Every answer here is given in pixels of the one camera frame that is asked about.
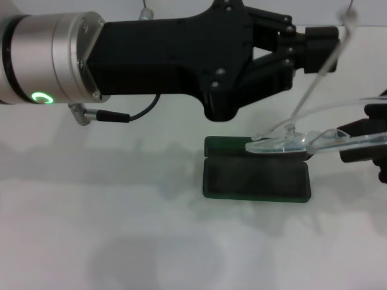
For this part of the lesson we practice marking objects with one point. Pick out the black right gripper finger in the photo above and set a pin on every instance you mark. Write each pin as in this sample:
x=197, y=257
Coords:
x=375, y=125
x=362, y=155

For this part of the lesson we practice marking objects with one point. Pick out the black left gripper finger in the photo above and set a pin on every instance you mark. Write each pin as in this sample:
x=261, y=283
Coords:
x=320, y=32
x=314, y=57

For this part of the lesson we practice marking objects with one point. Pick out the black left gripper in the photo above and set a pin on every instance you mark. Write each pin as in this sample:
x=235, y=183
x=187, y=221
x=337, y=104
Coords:
x=166, y=57

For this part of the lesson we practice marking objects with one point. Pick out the clear frame glasses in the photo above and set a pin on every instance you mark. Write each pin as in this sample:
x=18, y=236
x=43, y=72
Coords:
x=272, y=148

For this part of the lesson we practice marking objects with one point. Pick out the green glasses case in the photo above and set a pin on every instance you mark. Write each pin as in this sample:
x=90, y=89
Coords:
x=257, y=178

